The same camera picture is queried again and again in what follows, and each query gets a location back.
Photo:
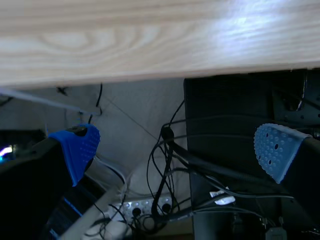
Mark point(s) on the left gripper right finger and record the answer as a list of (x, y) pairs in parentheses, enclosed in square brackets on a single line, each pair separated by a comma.
[(280, 150)]

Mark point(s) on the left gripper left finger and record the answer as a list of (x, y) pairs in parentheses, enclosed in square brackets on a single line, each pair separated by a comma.
[(30, 180)]

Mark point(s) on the white paper label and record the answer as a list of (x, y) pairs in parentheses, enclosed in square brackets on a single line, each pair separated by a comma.
[(222, 197)]

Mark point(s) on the white power strip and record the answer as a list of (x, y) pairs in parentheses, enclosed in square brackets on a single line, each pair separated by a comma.
[(145, 203)]

